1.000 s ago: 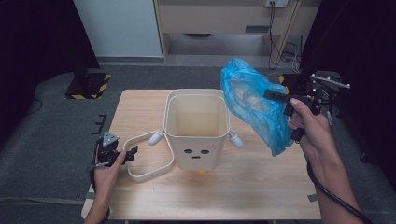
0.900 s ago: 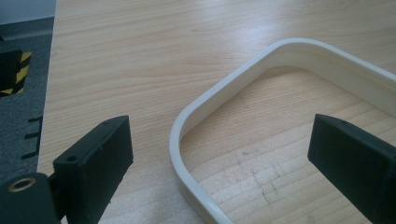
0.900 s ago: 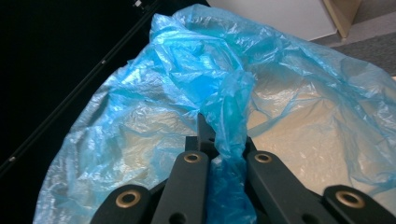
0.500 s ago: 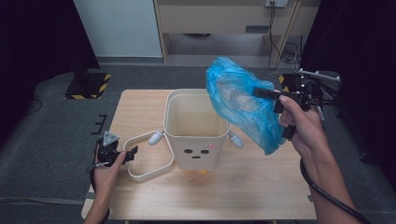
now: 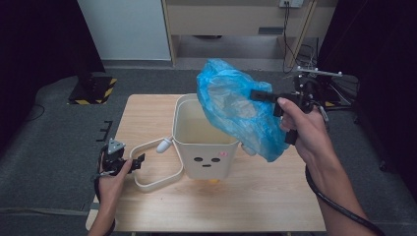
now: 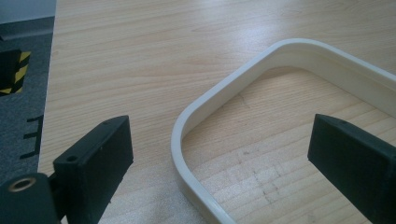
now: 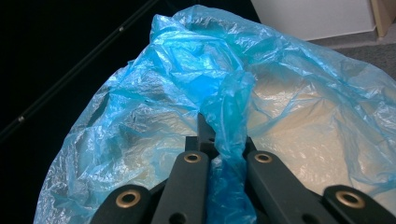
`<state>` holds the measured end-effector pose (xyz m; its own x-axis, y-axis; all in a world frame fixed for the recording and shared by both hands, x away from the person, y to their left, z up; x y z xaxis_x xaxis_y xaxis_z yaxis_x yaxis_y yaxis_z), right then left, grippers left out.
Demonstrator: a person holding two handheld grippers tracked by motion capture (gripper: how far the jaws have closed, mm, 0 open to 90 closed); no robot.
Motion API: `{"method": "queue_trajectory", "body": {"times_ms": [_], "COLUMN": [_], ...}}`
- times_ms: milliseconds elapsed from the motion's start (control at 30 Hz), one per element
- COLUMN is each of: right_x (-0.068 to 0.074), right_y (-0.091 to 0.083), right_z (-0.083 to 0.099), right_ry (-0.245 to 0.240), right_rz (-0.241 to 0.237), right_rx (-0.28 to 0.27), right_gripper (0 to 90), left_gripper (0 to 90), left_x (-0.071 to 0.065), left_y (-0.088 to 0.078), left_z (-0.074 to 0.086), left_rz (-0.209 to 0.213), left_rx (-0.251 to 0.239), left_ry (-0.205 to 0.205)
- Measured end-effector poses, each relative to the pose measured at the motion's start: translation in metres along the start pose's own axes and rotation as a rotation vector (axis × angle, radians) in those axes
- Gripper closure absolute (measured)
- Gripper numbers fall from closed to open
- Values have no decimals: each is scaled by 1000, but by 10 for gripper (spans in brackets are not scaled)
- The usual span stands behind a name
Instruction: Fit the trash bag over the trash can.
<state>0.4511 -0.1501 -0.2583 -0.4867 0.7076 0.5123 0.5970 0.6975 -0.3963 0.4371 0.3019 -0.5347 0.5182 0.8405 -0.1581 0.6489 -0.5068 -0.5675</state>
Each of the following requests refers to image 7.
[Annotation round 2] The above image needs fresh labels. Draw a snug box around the blue plastic trash bag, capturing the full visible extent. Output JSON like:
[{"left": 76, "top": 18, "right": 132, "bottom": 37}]
[{"left": 33, "top": 4, "right": 396, "bottom": 224}]

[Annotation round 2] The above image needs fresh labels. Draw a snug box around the light wooden desk frame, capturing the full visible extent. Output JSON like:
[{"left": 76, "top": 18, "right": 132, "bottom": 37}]
[{"left": 369, "top": 0, "right": 396, "bottom": 39}]

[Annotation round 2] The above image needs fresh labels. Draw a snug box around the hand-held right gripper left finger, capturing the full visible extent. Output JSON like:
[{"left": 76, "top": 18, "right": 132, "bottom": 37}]
[{"left": 185, "top": 112, "right": 219, "bottom": 159}]

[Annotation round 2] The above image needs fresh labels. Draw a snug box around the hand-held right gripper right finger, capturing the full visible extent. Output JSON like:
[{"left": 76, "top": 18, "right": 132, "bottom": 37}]
[{"left": 242, "top": 135, "right": 259, "bottom": 157}]

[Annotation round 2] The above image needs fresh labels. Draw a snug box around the black stand pole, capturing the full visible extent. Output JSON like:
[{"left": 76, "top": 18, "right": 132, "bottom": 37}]
[{"left": 0, "top": 0, "right": 161, "bottom": 143}]

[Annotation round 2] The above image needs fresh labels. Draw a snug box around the white cabinet panel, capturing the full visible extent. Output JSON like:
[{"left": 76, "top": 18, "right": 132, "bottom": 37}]
[{"left": 249, "top": 0, "right": 378, "bottom": 42}]

